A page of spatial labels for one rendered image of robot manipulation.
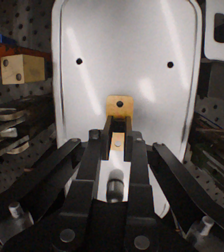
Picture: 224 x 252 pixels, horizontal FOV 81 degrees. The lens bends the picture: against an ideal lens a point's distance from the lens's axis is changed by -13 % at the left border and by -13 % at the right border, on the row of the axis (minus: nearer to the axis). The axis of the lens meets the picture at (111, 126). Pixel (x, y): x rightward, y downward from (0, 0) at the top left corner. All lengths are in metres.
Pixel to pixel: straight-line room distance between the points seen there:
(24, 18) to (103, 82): 0.51
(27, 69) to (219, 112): 0.61
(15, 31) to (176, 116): 0.62
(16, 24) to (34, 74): 0.49
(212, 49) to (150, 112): 0.13
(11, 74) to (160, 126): 0.22
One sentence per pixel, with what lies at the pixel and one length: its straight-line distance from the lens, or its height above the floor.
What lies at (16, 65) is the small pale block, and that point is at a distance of 0.20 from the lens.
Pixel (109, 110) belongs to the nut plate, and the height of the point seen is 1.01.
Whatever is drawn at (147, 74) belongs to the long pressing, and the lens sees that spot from 0.22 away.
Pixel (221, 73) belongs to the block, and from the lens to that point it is 0.29.
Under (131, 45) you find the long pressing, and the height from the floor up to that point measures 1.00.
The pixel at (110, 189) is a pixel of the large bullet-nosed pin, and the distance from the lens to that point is 0.27.
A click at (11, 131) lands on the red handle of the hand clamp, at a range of 0.22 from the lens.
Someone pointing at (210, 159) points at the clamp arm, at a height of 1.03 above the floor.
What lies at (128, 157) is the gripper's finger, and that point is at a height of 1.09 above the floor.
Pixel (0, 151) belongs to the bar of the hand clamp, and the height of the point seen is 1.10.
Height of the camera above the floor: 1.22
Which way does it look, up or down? 70 degrees down
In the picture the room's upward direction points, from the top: 167 degrees counter-clockwise
